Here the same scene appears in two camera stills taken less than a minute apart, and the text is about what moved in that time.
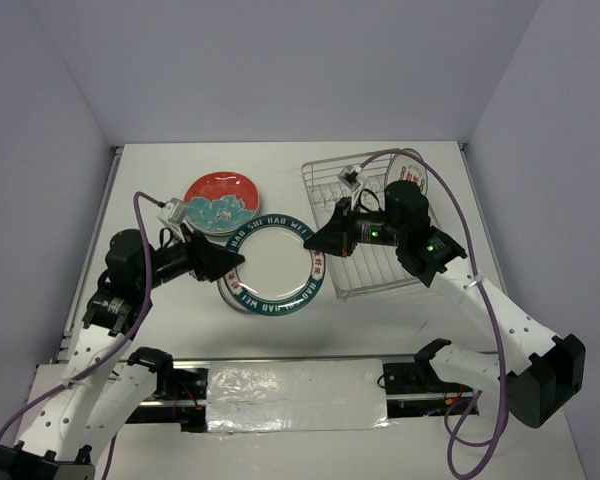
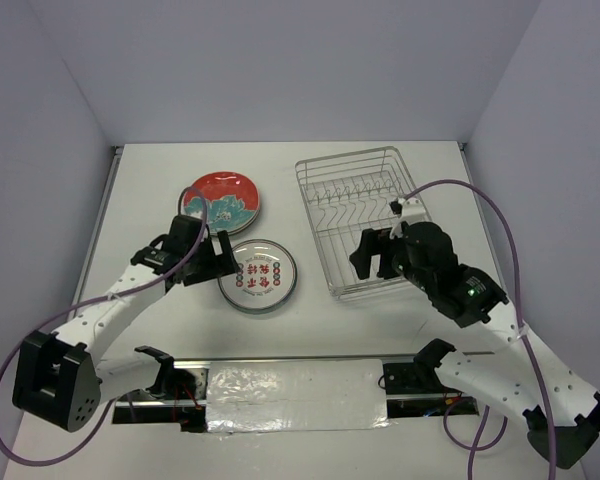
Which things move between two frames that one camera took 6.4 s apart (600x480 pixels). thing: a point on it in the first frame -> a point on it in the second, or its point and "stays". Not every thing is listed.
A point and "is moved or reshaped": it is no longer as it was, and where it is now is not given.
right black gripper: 336,236 -> 371,244
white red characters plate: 403,167 -> 266,279
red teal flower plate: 221,202 stays
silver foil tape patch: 296,395 stays
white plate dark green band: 279,275 is moved or reshaped
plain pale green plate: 205,232 is moved or reshaped
